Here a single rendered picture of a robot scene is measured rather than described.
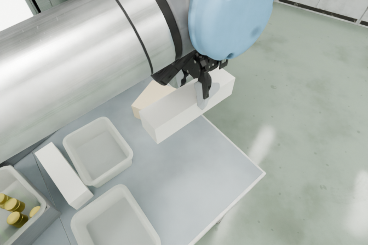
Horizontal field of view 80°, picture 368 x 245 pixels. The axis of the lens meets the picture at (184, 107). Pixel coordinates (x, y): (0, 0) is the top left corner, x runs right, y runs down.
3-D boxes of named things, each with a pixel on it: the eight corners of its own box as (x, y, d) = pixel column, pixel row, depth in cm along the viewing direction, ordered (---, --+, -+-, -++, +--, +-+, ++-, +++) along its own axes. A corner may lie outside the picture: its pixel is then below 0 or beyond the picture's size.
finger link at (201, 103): (225, 104, 51) (222, 69, 46) (206, 117, 49) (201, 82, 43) (216, 99, 54) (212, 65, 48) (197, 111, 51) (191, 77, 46)
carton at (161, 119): (231, 94, 59) (235, 77, 54) (157, 144, 49) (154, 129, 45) (215, 81, 62) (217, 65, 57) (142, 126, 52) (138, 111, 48)
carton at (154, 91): (177, 100, 98) (177, 88, 92) (159, 127, 89) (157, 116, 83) (154, 92, 101) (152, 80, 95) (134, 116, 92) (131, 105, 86)
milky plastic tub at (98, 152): (110, 126, 91) (105, 114, 84) (140, 166, 80) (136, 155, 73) (69, 150, 84) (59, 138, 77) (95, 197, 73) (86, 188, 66)
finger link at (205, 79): (214, 99, 46) (209, 60, 40) (208, 102, 45) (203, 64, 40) (199, 91, 49) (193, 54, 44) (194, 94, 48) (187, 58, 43)
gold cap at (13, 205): (27, 206, 68) (19, 202, 64) (16, 216, 66) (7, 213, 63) (21, 199, 69) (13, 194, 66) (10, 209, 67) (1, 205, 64)
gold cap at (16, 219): (30, 220, 65) (22, 216, 62) (19, 231, 64) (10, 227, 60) (24, 212, 67) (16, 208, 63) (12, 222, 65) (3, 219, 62)
